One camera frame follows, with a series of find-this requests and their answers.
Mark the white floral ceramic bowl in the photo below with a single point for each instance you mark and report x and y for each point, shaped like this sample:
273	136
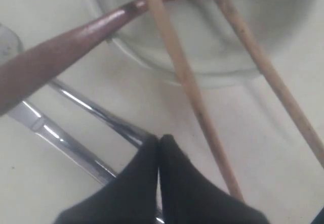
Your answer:
214	52

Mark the silver table knife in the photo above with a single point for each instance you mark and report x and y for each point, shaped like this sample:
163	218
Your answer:
40	124

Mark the wooden chopstick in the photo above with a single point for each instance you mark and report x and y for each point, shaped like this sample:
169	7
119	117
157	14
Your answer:
190	86
274	80

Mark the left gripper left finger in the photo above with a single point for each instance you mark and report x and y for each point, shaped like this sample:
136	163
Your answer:
129	198

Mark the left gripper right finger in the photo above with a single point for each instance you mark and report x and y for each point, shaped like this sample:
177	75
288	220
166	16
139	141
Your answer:
188	197

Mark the brown wooden spoon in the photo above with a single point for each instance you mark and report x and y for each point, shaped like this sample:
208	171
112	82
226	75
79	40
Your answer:
24	74

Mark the silver fork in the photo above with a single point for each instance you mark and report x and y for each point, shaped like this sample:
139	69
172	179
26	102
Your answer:
11	46

